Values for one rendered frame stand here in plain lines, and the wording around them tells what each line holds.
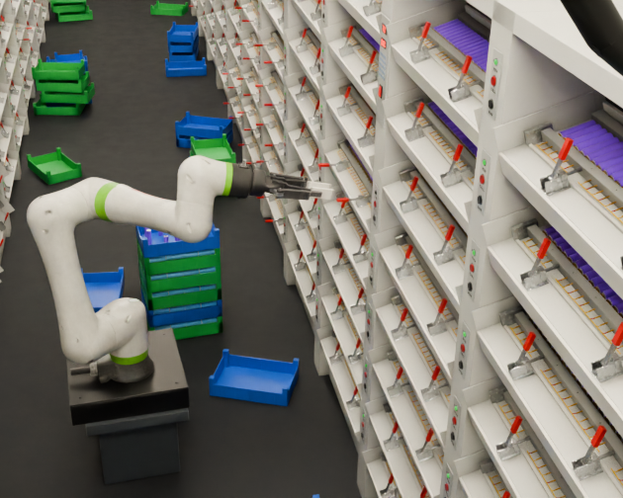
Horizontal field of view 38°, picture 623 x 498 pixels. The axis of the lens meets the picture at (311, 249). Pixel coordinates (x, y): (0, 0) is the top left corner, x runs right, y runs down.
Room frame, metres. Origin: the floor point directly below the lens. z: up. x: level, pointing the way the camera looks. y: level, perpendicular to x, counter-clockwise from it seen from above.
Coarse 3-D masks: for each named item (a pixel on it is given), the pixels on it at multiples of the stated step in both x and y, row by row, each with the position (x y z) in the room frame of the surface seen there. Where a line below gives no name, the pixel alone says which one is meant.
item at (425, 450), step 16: (368, 352) 2.21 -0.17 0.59; (384, 352) 2.22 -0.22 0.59; (384, 368) 2.18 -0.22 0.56; (400, 368) 2.06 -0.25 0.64; (384, 384) 2.11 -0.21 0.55; (400, 384) 2.09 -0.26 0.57; (400, 400) 2.03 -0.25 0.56; (416, 400) 2.00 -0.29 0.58; (400, 416) 1.97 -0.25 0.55; (416, 416) 1.95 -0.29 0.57; (416, 432) 1.89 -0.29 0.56; (432, 432) 1.80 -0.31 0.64; (416, 448) 1.84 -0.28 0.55; (432, 448) 1.80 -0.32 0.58; (416, 464) 1.79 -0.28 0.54; (432, 464) 1.77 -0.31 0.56; (432, 480) 1.72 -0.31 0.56; (432, 496) 1.67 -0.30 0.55
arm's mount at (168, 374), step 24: (168, 336) 2.63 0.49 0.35; (168, 360) 2.48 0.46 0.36; (72, 384) 2.34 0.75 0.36; (96, 384) 2.34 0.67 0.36; (120, 384) 2.34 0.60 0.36; (144, 384) 2.34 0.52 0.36; (168, 384) 2.34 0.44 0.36; (72, 408) 2.23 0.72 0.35; (96, 408) 2.25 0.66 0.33; (120, 408) 2.27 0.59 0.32; (144, 408) 2.29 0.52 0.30; (168, 408) 2.31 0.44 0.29
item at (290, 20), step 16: (288, 0) 3.58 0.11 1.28; (288, 16) 3.58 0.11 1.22; (288, 48) 3.58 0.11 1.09; (288, 64) 3.58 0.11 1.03; (288, 96) 3.58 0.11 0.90; (288, 112) 3.58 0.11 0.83; (288, 144) 3.58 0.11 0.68; (288, 160) 3.58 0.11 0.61; (288, 224) 3.58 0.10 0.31; (288, 240) 3.58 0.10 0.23; (288, 256) 3.58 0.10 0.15; (288, 272) 3.58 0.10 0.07
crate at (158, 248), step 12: (216, 228) 3.20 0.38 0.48; (144, 240) 3.10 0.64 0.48; (156, 240) 3.23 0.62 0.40; (180, 240) 3.14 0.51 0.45; (204, 240) 3.17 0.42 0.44; (216, 240) 3.18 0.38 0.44; (144, 252) 3.09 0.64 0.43; (156, 252) 3.11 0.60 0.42; (168, 252) 3.12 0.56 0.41; (180, 252) 3.14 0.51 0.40
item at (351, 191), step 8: (336, 136) 2.90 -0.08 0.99; (344, 136) 2.91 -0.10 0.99; (328, 144) 2.90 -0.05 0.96; (336, 144) 2.90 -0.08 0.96; (328, 152) 2.89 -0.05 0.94; (336, 152) 2.88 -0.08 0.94; (328, 160) 2.84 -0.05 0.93; (336, 160) 2.82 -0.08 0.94; (336, 176) 2.73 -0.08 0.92; (344, 176) 2.69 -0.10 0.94; (344, 184) 2.64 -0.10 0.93; (352, 184) 2.63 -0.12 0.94; (344, 192) 2.64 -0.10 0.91; (352, 192) 2.58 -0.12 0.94; (360, 192) 2.56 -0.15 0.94; (360, 208) 2.46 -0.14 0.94; (368, 208) 2.45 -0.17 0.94; (360, 216) 2.42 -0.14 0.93; (368, 216) 2.40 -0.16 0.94; (368, 224) 2.30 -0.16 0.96; (368, 232) 2.33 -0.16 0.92
